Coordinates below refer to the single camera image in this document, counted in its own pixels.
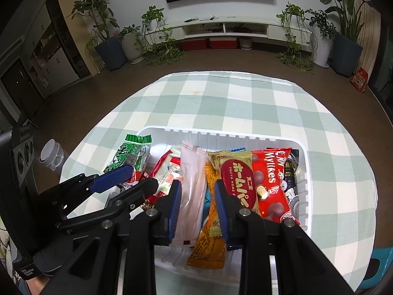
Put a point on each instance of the bushy plant in white pot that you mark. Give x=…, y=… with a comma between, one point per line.
x=321, y=49

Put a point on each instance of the red storage box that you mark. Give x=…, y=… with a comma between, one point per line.
x=194, y=45
x=224, y=43

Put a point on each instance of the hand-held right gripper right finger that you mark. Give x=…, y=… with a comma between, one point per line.
x=221, y=212

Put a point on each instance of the green snack packet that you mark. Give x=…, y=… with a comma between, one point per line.
x=130, y=155

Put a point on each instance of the red chocolate ball bag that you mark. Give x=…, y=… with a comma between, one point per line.
x=271, y=190

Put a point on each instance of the white red-edged snack packet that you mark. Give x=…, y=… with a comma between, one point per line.
x=167, y=175

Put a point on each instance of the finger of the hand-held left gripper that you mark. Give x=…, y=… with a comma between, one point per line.
x=138, y=192
x=113, y=176

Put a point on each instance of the person's left hand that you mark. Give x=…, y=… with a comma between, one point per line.
x=35, y=286

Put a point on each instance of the small-leaved tree in dark pot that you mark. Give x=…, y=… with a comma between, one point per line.
x=112, y=53

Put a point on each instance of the small white pot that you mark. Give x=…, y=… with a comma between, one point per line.
x=245, y=43

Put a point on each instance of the white plastic tray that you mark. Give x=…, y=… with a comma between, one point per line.
x=162, y=152

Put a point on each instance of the teal plastic stool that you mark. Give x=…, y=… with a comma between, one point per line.
x=383, y=252

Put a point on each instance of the orange snack packet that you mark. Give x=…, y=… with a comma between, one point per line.
x=208, y=242

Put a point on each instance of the beige curtain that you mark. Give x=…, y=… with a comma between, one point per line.
x=368, y=37

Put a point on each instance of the white television cabinet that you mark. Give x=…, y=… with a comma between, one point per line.
x=270, y=29

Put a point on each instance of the white waste bin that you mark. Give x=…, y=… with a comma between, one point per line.
x=50, y=156

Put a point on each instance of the plant in white ribbed pot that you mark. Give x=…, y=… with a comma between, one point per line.
x=132, y=49

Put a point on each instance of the black snack packet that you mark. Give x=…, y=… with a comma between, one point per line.
x=290, y=175

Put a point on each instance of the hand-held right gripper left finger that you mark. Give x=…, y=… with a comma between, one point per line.
x=175, y=209

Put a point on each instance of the red and cream biscuit packet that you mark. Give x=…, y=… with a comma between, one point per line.
x=238, y=181

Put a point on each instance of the trailing vine plant on stand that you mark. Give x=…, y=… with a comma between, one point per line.
x=291, y=10
x=152, y=13

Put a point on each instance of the broad-leaved plant in dark pot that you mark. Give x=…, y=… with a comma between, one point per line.
x=347, y=55

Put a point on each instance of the small red snack packet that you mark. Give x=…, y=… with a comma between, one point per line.
x=142, y=178

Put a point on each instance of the pink snack packet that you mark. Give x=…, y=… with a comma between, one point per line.
x=192, y=184

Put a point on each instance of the red bag on floor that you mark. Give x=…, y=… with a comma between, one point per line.
x=359, y=80

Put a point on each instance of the glass sliding door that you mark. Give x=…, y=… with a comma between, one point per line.
x=382, y=76

